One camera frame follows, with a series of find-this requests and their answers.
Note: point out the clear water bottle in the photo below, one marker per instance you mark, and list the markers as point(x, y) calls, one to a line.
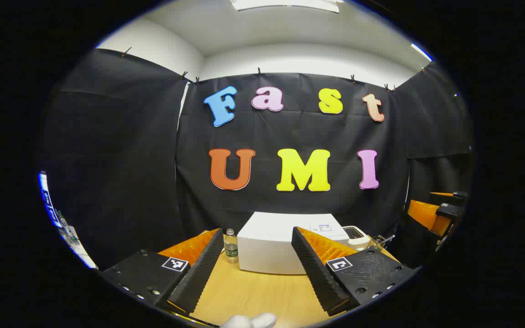
point(231, 248)

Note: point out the white microwave oven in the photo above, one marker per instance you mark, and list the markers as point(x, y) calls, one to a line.
point(267, 241)

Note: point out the black backdrop cloth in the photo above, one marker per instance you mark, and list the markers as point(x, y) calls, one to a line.
point(290, 132)

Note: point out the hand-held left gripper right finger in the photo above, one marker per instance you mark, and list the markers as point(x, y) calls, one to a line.
point(317, 273)

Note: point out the ceiling light panel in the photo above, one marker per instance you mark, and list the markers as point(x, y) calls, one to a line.
point(422, 52)
point(285, 4)

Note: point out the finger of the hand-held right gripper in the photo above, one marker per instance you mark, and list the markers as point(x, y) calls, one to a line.
point(426, 216)
point(456, 195)

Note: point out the white toaster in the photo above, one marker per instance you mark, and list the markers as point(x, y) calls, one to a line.
point(356, 237)

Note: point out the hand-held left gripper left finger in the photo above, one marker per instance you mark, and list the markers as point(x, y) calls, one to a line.
point(201, 273)

